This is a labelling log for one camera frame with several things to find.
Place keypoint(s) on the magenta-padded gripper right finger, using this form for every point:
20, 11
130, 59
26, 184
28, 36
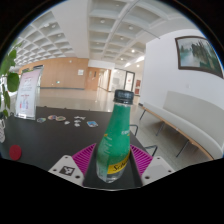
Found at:
156, 168

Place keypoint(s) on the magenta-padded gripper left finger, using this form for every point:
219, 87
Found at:
65, 168

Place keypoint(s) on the green plastic drink bottle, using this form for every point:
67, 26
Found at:
115, 140

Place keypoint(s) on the small white sticker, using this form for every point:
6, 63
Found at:
79, 117
77, 123
67, 122

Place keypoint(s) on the round green-rimmed sticker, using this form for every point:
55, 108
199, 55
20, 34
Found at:
60, 118

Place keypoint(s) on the blue rectangular sticker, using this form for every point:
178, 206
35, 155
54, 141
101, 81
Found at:
92, 124

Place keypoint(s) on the flat round red coaster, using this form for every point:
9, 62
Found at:
15, 152

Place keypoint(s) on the long white bench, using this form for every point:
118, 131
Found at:
196, 123

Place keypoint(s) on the clear acrylic sign stand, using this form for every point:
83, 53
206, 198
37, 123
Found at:
28, 95

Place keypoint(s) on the green leafy potted plant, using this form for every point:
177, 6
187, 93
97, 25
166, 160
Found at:
12, 81

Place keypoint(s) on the recessed ceiling lights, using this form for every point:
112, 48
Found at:
133, 50

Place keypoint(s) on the framed landscape picture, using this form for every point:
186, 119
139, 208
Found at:
198, 55

